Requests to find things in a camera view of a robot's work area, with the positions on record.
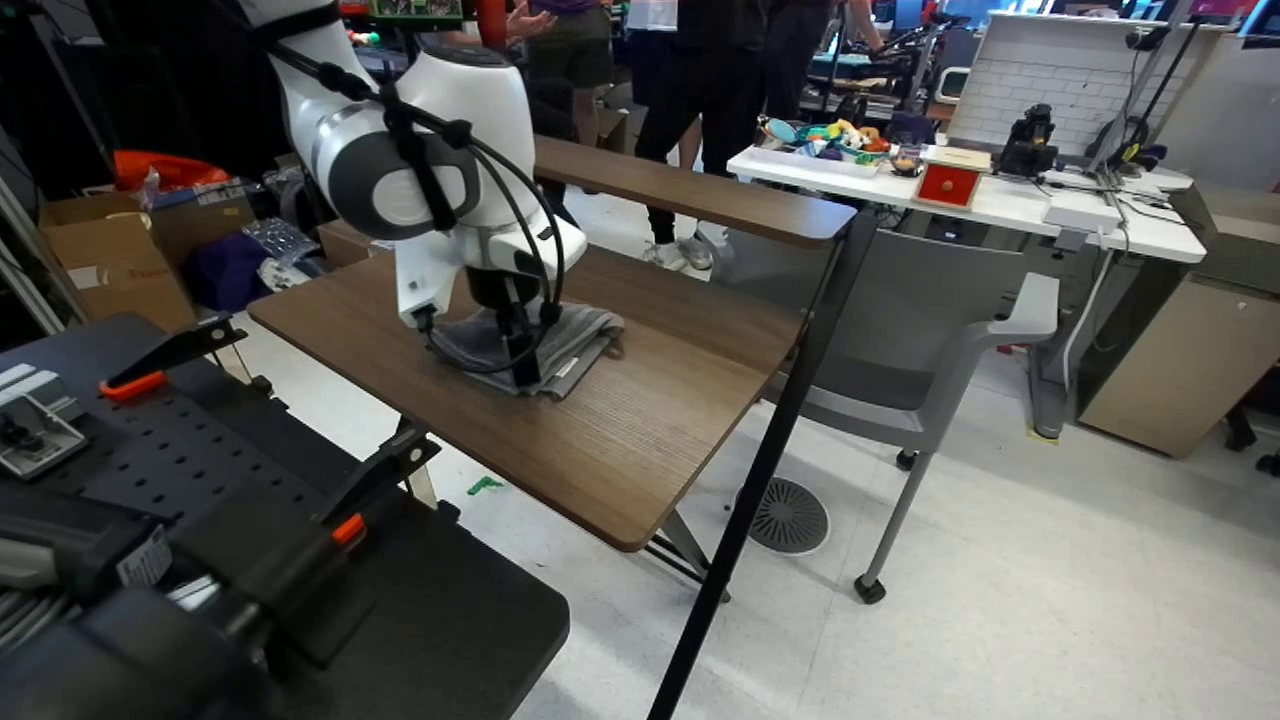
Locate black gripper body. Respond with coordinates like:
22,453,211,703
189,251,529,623
458,262,550,338

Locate grey towel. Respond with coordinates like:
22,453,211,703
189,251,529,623
429,301,627,402

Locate small cardboard box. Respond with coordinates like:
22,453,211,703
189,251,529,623
316,222,400,272

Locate person in khaki shorts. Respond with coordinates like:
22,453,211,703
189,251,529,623
511,0,634,151

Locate black diagonal metal pole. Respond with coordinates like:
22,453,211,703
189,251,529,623
644,215,878,720

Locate dark blue bag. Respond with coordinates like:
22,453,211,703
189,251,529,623
175,231,291,315

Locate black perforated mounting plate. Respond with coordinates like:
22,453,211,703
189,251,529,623
0,315,571,720

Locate round dark floor cover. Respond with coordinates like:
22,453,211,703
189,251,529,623
745,475,831,557

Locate person in black clothes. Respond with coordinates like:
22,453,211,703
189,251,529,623
631,0,837,272

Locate pile of colourful toys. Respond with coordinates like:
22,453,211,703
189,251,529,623
755,116,895,171

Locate orange red bag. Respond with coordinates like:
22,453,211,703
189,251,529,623
108,147,232,198

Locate grey office chair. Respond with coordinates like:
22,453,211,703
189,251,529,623
714,225,1064,609

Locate large cardboard box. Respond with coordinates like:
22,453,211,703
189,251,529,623
41,198,200,338

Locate red box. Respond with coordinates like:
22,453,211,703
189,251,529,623
917,147,994,214

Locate white desk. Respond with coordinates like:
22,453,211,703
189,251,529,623
723,142,1208,446

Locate black desktop device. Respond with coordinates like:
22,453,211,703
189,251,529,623
994,99,1064,181

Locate white perforated panel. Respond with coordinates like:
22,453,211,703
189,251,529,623
945,11,1169,159

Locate black tripod stand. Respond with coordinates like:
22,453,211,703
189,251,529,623
1078,0,1210,175

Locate beige cabinet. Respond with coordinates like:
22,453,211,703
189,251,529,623
1076,185,1280,460

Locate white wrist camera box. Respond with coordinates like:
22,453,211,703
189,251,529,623
393,237,462,324

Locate black table leg frame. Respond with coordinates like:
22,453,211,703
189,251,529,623
634,505,730,595

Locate black clamp orange handle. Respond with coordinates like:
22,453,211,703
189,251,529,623
214,427,445,646
96,315,252,411

